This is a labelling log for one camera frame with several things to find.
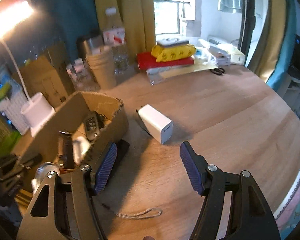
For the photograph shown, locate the grey lanyard cord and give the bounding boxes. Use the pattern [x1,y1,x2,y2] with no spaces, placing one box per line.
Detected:
[116,208,162,219]

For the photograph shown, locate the glass jar with pink prints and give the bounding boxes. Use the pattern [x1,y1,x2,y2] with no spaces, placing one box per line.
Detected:
[66,58,95,92]

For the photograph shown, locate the yellow envelope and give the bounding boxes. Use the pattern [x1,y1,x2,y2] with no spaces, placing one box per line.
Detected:
[162,60,219,77]

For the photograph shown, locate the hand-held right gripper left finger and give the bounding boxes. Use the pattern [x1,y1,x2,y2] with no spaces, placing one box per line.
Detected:
[16,142,118,240]

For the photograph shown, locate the white cardboard box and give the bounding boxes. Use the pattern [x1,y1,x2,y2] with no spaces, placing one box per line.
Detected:
[209,44,246,65]

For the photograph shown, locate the teal curtain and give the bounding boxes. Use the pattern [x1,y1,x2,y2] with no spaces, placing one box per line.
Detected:
[265,0,297,93]

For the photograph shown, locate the cardboard lamp package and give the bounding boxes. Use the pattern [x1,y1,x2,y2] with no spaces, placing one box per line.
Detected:
[14,55,70,108]

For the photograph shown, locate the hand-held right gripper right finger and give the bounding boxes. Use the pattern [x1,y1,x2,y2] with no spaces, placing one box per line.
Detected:
[180,141,282,240]

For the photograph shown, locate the clear plastic water bottle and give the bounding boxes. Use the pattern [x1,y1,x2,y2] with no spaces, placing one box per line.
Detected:
[103,7,130,75]

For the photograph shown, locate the silver package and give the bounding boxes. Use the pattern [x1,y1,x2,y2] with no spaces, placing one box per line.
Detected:
[146,65,198,85]

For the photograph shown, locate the white plastic basket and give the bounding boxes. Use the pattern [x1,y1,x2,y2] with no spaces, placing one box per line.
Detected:
[0,90,30,135]

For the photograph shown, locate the yellow packet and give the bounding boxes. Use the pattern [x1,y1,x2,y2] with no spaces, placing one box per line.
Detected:
[151,44,196,62]

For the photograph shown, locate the white desk lamp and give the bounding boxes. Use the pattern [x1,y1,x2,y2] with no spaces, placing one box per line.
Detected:
[0,0,57,138]

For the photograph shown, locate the white pill bottle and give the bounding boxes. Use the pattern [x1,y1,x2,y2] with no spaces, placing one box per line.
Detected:
[72,136,92,164]

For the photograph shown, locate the black key fob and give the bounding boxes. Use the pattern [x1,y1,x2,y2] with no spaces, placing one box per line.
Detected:
[83,112,103,140]

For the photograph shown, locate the small grey device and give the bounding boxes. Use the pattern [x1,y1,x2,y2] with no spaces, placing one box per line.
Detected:
[156,37,189,47]

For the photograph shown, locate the black scissors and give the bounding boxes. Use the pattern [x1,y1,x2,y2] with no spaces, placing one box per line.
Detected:
[210,67,226,76]

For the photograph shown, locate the white charger adapter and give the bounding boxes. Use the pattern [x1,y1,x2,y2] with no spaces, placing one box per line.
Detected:
[136,104,174,145]

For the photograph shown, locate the yellow curtain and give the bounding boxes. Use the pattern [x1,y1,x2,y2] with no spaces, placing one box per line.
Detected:
[94,0,157,55]
[247,0,288,80]

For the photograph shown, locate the stack of kraft paper cups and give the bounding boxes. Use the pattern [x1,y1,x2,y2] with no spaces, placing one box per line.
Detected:
[86,45,117,89]

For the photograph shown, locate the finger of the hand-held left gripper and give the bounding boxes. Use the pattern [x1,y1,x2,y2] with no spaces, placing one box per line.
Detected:
[20,154,43,170]

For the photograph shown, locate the steel thermos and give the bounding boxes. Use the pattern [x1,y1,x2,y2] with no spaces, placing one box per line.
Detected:
[77,35,104,55]

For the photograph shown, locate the white plastic packet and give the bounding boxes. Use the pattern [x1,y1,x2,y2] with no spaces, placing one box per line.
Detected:
[197,46,211,61]

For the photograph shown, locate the red book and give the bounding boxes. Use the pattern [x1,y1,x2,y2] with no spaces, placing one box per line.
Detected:
[136,52,195,70]

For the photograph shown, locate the green bag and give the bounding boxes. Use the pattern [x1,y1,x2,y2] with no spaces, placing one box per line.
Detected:
[0,120,22,150]

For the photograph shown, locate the white tv stand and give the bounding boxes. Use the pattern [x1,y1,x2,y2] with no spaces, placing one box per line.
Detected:
[282,75,300,107]

